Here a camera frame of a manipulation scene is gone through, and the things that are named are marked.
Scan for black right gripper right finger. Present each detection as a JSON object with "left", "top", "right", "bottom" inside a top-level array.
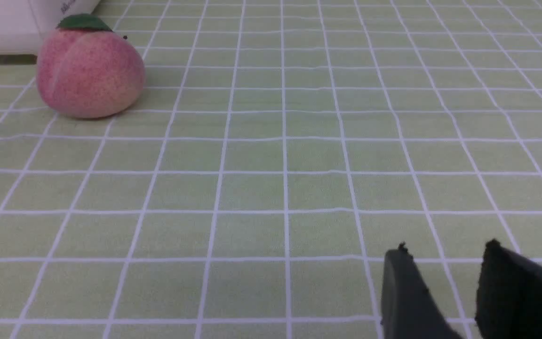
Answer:
[{"left": 475, "top": 240, "right": 542, "bottom": 339}]

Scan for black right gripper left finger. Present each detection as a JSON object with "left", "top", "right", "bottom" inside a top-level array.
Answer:
[{"left": 381, "top": 242, "right": 461, "bottom": 339}]

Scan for white toaster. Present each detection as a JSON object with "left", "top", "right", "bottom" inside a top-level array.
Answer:
[{"left": 0, "top": 0, "right": 99, "bottom": 55}]

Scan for green checkered tablecloth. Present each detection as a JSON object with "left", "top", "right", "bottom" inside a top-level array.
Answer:
[{"left": 0, "top": 0, "right": 542, "bottom": 339}]

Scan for pink peach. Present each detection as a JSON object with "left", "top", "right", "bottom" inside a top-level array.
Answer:
[{"left": 36, "top": 13, "right": 146, "bottom": 119}]

